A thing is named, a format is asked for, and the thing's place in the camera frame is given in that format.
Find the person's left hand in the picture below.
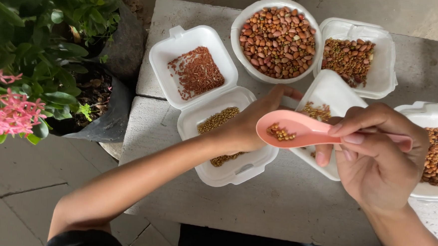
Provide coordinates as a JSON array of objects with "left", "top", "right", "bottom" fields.
[{"left": 217, "top": 81, "right": 305, "bottom": 159}]

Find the person's right hand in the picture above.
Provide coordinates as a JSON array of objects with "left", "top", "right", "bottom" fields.
[{"left": 312, "top": 99, "right": 433, "bottom": 217}]

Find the pink plastic spoon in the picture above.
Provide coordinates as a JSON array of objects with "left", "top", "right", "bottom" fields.
[{"left": 255, "top": 109, "right": 415, "bottom": 156}]

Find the small heap of sorted seeds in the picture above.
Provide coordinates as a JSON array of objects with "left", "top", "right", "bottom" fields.
[{"left": 299, "top": 101, "right": 333, "bottom": 123}]

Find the spoonful of mixed seeds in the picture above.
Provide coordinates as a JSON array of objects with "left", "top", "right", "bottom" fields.
[{"left": 266, "top": 122, "right": 297, "bottom": 143}]

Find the heap of mixed peanuts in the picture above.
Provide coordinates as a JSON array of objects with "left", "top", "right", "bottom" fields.
[{"left": 237, "top": 4, "right": 318, "bottom": 81}]

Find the heap of yellow-brown small seeds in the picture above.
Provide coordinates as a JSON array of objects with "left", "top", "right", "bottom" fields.
[{"left": 195, "top": 105, "right": 248, "bottom": 169}]

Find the round white foam bowl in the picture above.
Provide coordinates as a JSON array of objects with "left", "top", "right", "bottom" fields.
[{"left": 227, "top": 0, "right": 325, "bottom": 87}]

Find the heap of peanuts and seeds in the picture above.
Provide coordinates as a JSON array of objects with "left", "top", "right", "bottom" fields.
[{"left": 320, "top": 37, "right": 376, "bottom": 89}]

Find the heap of red rice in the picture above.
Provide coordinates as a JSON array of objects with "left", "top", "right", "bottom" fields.
[{"left": 166, "top": 44, "right": 227, "bottom": 103}]

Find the black plastic plant bag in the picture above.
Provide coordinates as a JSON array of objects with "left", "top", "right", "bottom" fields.
[
  {"left": 44, "top": 61, "right": 135, "bottom": 144},
  {"left": 49, "top": 0, "right": 149, "bottom": 83}
]

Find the person's black shirt sleeve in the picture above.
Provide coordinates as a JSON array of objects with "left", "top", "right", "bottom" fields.
[{"left": 45, "top": 226, "right": 128, "bottom": 246}]

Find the green plant with pink flowers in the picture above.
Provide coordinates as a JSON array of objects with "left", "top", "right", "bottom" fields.
[{"left": 0, "top": 0, "right": 123, "bottom": 150}]

